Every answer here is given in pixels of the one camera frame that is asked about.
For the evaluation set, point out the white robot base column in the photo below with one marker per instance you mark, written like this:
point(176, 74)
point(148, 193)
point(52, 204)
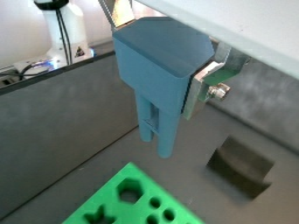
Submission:
point(69, 47)

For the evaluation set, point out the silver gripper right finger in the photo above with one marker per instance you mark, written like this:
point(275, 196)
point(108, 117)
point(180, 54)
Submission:
point(206, 83)

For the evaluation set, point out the green foam shape-sorter block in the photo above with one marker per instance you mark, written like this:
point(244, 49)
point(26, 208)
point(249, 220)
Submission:
point(130, 199)

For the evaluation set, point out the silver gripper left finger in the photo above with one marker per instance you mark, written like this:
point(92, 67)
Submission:
point(118, 12)

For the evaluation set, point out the black curved fixture stand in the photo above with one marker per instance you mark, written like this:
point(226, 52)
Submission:
point(241, 166)

